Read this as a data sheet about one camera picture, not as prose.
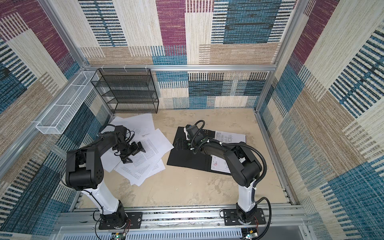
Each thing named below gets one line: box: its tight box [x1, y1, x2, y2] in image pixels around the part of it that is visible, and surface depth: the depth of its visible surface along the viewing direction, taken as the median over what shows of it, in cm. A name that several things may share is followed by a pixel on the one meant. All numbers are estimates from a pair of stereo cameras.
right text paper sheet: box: [129, 159, 166, 187], surface depth 91 cm
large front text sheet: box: [114, 128, 175, 178], surface depth 98 cm
